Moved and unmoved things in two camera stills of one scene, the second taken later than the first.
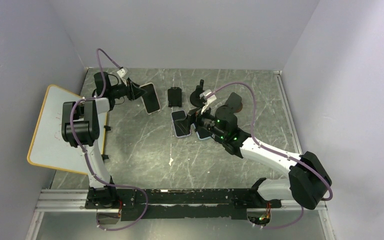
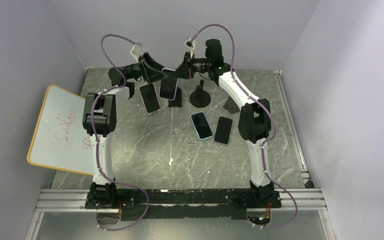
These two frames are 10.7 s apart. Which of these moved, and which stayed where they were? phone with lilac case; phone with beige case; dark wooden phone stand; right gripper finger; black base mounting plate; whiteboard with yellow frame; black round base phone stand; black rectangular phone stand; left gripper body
Moved: left gripper body; right gripper finger; phone with lilac case
Stayed: whiteboard with yellow frame; phone with beige case; black base mounting plate; black round base phone stand; black rectangular phone stand; dark wooden phone stand
